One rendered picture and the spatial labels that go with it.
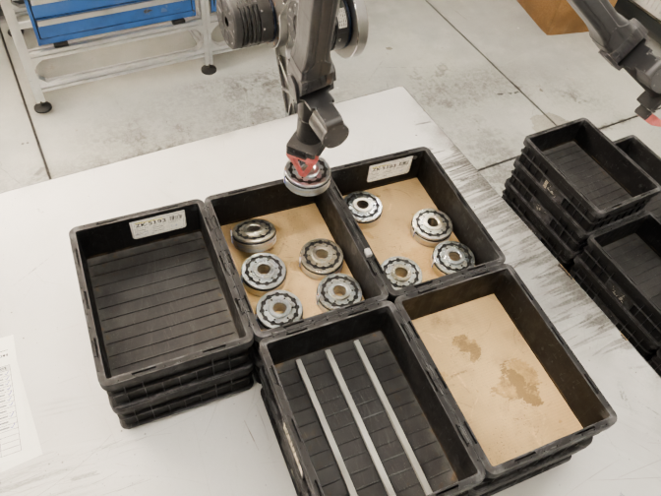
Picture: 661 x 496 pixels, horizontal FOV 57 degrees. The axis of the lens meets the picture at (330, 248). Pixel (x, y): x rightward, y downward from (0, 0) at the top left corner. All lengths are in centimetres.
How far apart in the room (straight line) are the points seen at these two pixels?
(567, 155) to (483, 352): 123
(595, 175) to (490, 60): 148
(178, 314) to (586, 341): 101
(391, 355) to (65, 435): 71
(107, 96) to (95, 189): 148
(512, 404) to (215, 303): 68
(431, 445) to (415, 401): 10
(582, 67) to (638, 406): 261
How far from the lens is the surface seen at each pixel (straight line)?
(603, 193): 240
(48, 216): 180
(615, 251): 239
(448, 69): 358
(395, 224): 156
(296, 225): 152
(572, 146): 253
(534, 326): 141
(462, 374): 137
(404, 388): 132
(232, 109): 313
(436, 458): 128
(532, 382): 141
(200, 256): 147
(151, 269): 146
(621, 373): 168
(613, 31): 134
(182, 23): 317
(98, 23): 309
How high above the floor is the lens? 200
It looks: 52 degrees down
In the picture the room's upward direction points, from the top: 8 degrees clockwise
